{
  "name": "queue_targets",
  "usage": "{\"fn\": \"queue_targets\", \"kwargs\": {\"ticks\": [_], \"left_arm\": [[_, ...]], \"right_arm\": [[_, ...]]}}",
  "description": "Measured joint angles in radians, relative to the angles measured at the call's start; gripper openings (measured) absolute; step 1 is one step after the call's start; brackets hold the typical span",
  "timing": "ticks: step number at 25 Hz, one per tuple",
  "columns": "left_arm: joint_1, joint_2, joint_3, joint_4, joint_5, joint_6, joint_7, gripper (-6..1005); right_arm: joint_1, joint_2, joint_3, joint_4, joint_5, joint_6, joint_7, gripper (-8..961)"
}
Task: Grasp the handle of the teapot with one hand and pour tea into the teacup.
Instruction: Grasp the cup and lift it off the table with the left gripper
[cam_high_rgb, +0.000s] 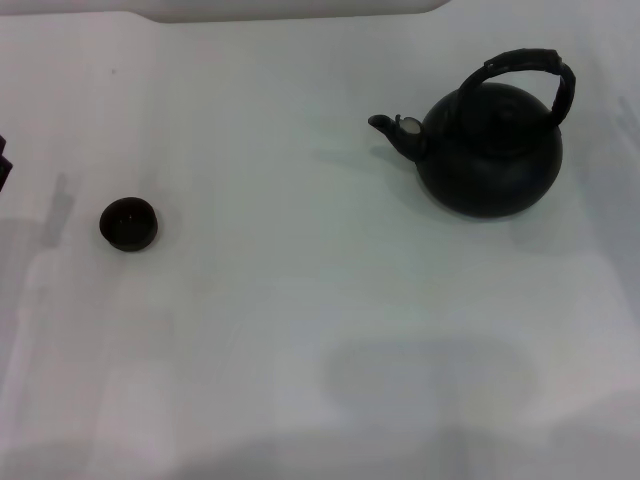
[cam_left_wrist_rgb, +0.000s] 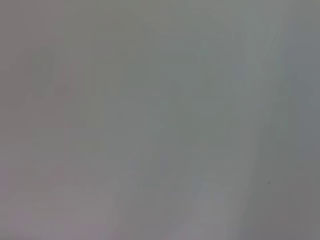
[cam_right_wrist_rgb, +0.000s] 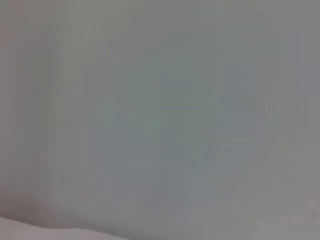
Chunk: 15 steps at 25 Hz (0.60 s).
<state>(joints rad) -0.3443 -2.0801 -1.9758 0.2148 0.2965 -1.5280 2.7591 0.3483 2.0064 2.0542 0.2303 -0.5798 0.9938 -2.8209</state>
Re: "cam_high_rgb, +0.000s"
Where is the small dark teacup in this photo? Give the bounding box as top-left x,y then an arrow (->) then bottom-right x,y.
98,196 -> 160,253

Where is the black round teapot with handle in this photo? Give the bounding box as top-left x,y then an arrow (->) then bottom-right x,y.
367,47 -> 577,219

